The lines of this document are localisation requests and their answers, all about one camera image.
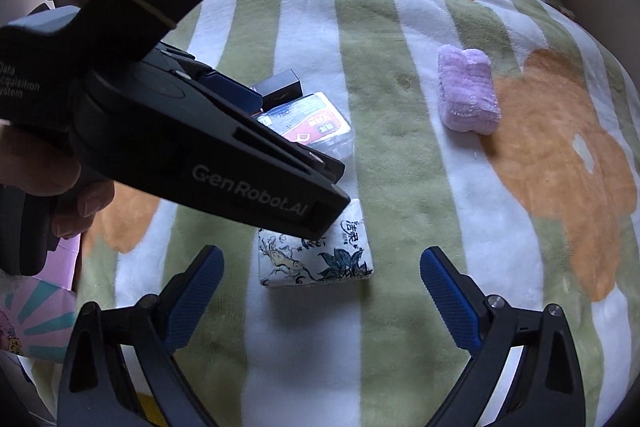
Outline red blue card case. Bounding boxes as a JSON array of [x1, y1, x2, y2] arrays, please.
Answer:
[[257, 92, 355, 160]]

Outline white floral printed box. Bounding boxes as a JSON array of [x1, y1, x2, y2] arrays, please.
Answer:
[[255, 198, 374, 288]]

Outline pink fuzzy sock roll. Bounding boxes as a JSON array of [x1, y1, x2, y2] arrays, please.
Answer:
[[437, 44, 501, 135]]

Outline left hand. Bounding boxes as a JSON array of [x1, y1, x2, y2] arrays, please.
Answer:
[[1, 120, 115, 239]]

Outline open cardboard box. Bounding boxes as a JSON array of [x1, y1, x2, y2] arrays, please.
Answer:
[[0, 236, 80, 363]]

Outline floral striped blanket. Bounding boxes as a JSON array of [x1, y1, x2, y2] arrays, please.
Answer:
[[78, 0, 639, 426]]

